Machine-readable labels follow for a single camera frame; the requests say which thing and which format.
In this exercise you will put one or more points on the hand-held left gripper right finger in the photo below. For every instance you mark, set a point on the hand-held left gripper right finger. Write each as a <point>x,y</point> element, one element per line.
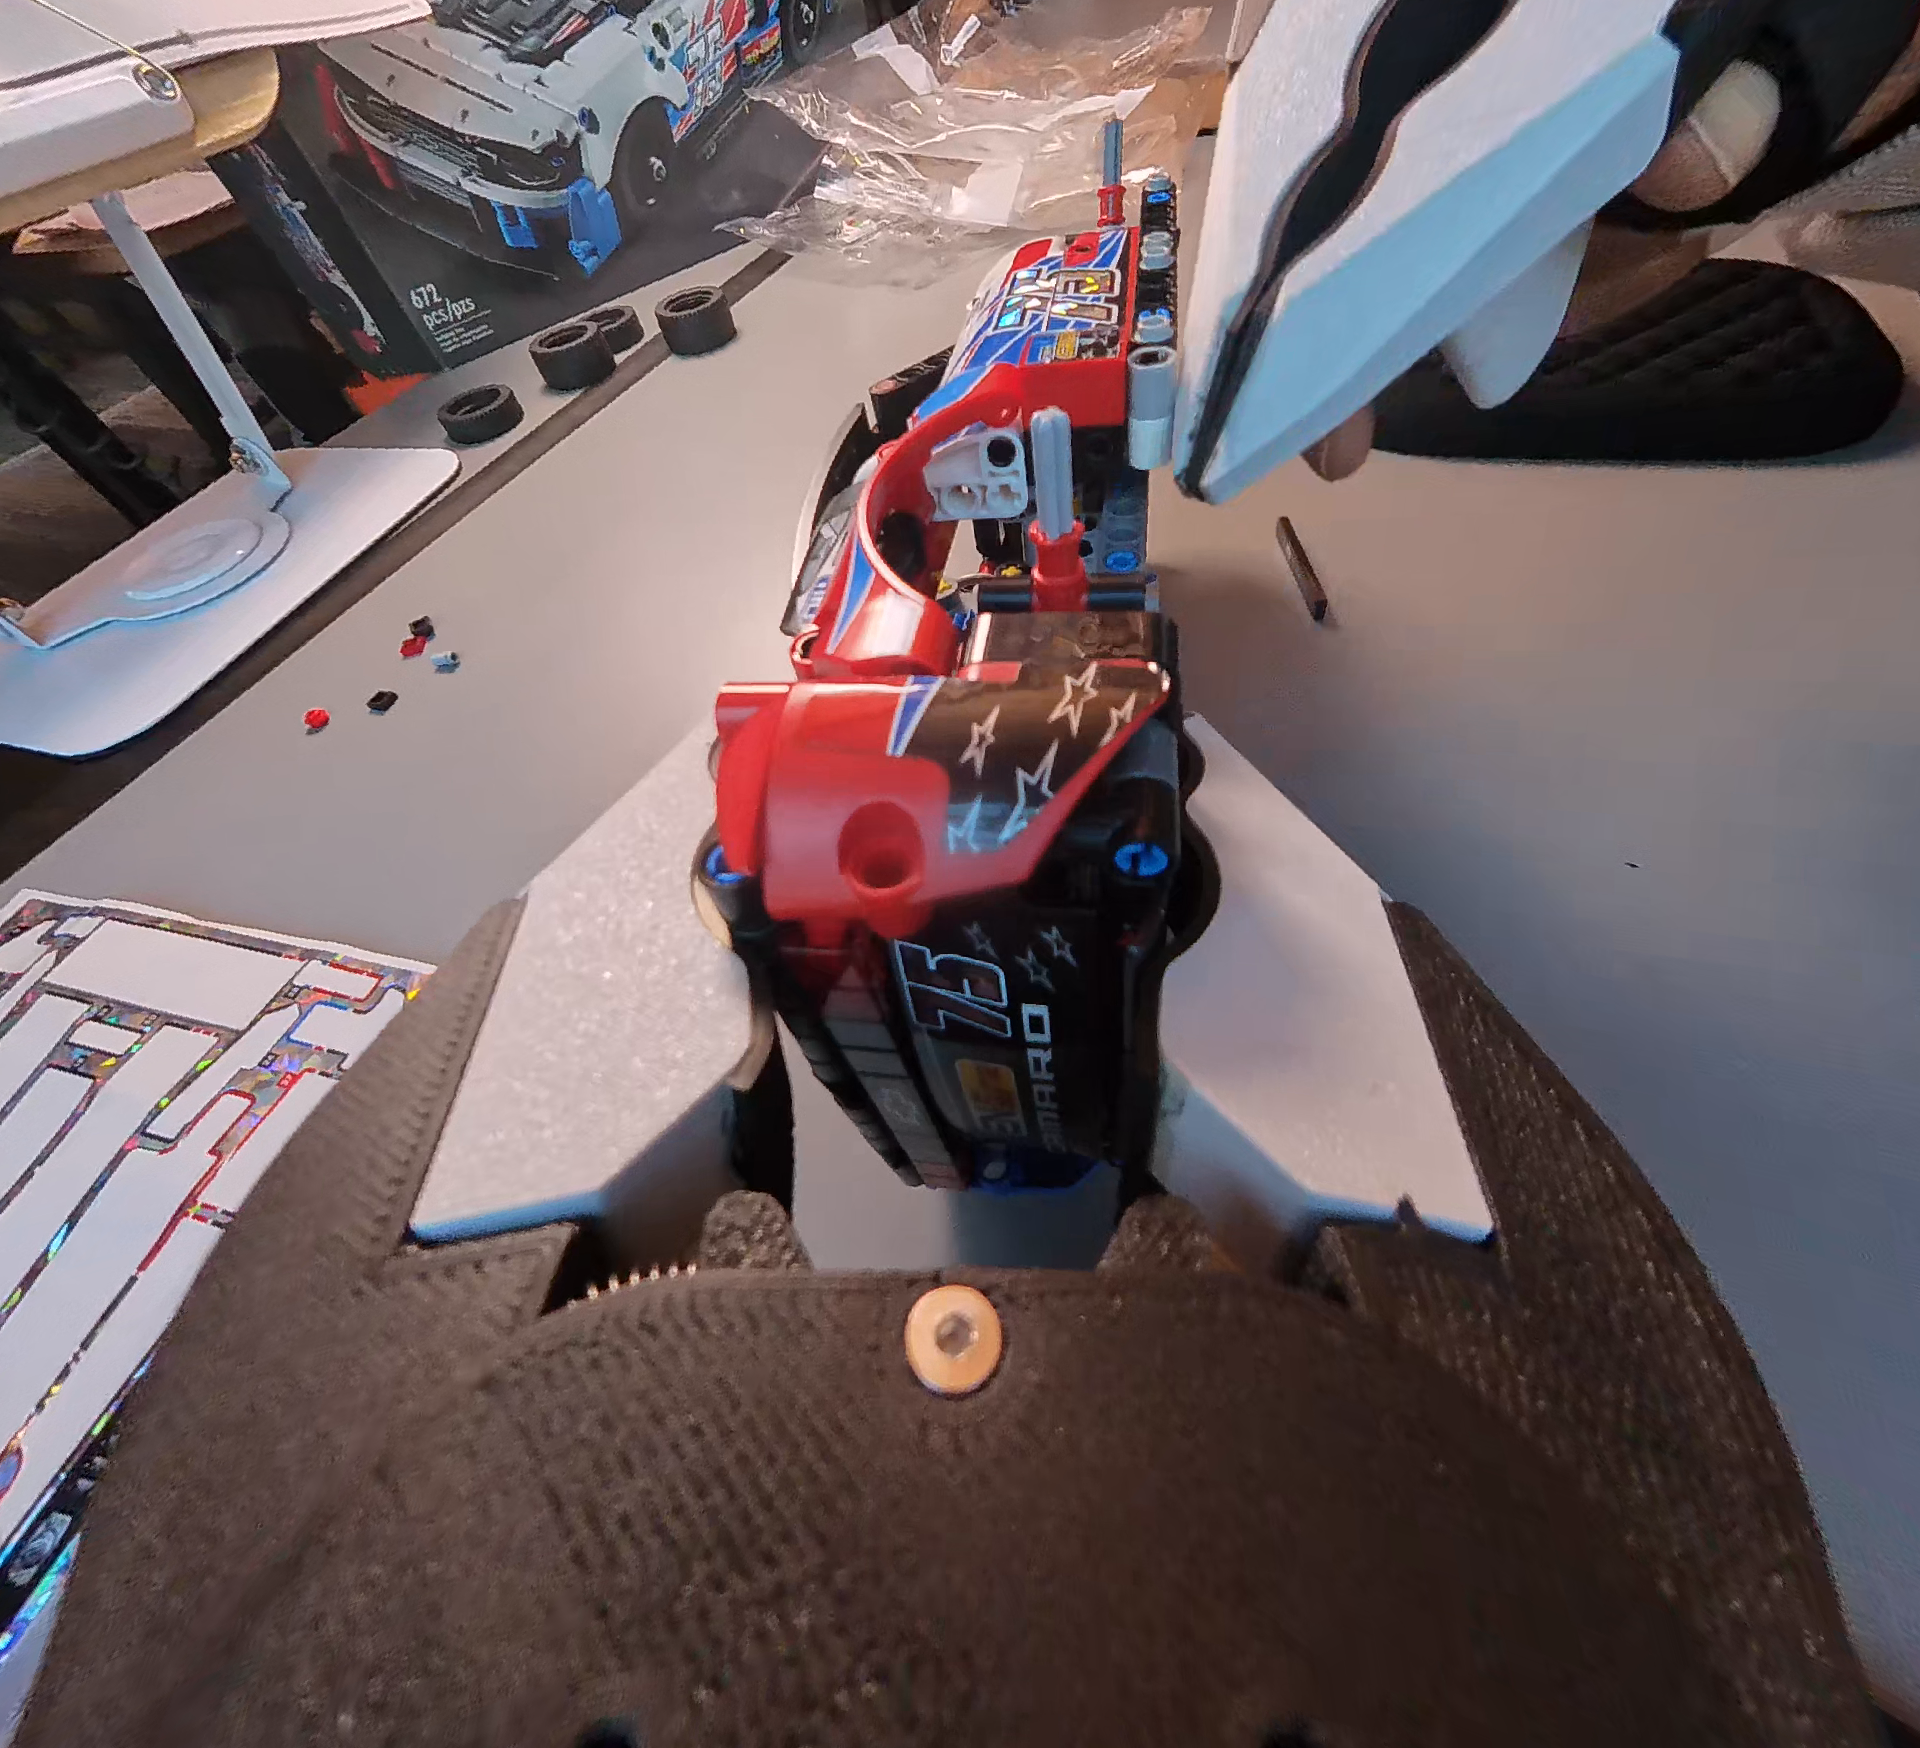
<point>1317,1056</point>

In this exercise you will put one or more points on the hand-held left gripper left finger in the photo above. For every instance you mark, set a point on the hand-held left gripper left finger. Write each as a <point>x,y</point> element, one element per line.
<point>584,1056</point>

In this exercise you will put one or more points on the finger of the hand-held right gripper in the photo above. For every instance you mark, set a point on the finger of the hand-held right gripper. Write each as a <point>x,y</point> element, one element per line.
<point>1500,200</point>
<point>1317,23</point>

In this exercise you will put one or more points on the red blue lego car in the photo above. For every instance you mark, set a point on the red blue lego car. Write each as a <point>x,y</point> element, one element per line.
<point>961,786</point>

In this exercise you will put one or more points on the person's right forearm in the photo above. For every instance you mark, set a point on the person's right forearm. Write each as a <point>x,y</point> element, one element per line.
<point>1877,219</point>

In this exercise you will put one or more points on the black lego tire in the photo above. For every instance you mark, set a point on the black lego tire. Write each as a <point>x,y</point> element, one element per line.
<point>675,332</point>
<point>624,322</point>
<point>548,360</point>
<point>456,423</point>

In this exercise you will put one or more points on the lego set box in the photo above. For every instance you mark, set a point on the lego set box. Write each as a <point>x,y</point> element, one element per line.
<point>496,200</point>

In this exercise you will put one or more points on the clear plastic bag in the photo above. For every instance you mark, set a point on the clear plastic bag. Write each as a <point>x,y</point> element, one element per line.
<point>930,129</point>

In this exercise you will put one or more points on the holographic sticker sheet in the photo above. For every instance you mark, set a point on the holographic sticker sheet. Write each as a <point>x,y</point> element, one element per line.
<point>135,1103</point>

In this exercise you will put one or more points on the white book stand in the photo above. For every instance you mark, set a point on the white book stand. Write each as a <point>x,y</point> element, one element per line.
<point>331,504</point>

